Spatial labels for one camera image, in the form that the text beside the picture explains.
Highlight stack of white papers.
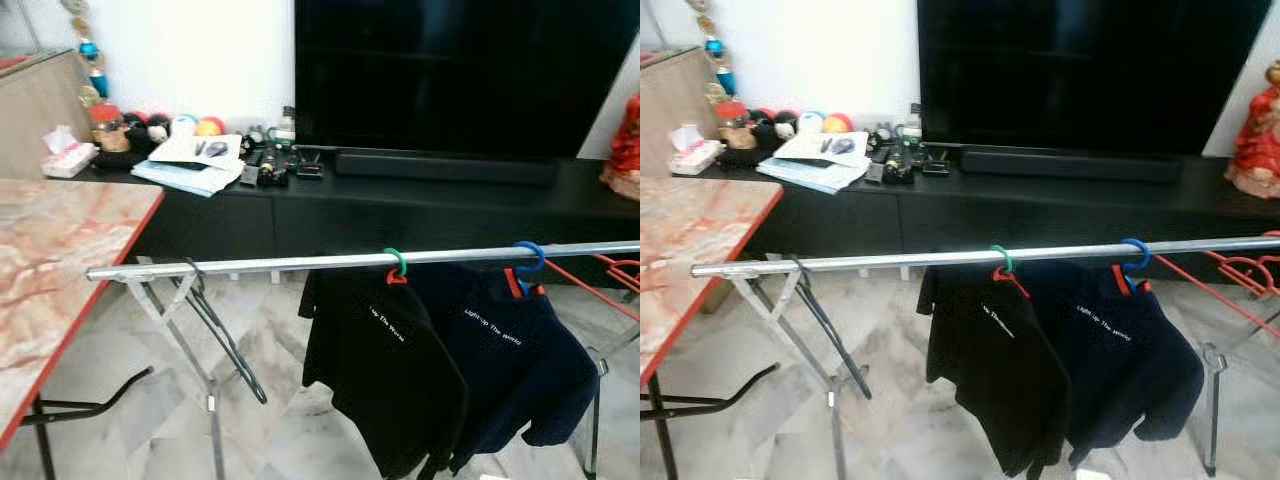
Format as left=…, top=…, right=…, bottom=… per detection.
left=130, top=132, right=246, bottom=198
left=756, top=130, right=871, bottom=195

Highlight black soundbar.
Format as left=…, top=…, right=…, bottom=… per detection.
left=960, top=148, right=1184, bottom=184
left=335, top=150, right=559, bottom=187

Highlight black flat television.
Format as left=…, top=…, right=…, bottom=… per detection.
left=294, top=0, right=640, bottom=159
left=917, top=0, right=1273, bottom=157

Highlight red laughing buddha statue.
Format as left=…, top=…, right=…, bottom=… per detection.
left=1225, top=60, right=1280, bottom=199
left=600, top=93, right=640, bottom=201

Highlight black low tv console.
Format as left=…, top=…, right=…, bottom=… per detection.
left=70, top=148, right=640, bottom=293
left=700, top=148, right=1280, bottom=291

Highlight silver metal clothes rack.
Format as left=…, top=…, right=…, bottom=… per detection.
left=690, top=236, right=1280, bottom=480
left=87, top=240, right=640, bottom=480

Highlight blue plastic clothes hanger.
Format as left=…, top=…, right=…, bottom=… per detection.
left=1118, top=238, right=1153, bottom=293
left=514, top=241, right=546, bottom=296

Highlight black polo shirt red collar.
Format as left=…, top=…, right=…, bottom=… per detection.
left=300, top=268, right=471, bottom=480
left=917, top=265, right=1073, bottom=479

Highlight glass jar red lid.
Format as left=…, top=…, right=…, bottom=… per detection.
left=715, top=100, right=756, bottom=151
left=88, top=104, right=131, bottom=153

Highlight gold blue hanging ornament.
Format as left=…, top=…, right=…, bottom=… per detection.
left=685, top=0, right=739, bottom=106
left=60, top=0, right=111, bottom=109

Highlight white tissue box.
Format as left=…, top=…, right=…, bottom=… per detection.
left=42, top=125, right=99, bottom=179
left=668, top=124, right=725, bottom=177

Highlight black mouse plush toy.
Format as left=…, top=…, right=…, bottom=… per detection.
left=755, top=110, right=798, bottom=141
left=130, top=112, right=173, bottom=143

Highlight red plastic clothes hanger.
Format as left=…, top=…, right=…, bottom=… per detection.
left=545, top=253, right=640, bottom=323
left=1155, top=232, right=1280, bottom=341

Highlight light wood sideboard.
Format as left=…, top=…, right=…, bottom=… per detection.
left=640, top=45, right=719, bottom=181
left=0, top=48, right=93, bottom=181

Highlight marble pattern folding table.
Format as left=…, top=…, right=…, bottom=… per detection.
left=0, top=178, right=166, bottom=480
left=640, top=178, right=784, bottom=480

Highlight black thin wire hanger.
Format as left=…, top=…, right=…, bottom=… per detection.
left=785, top=255, right=873, bottom=401
left=170, top=258, right=269, bottom=405

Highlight navy polo shirt white print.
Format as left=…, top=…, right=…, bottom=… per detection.
left=410, top=262, right=601, bottom=473
left=1015, top=260, right=1206, bottom=469

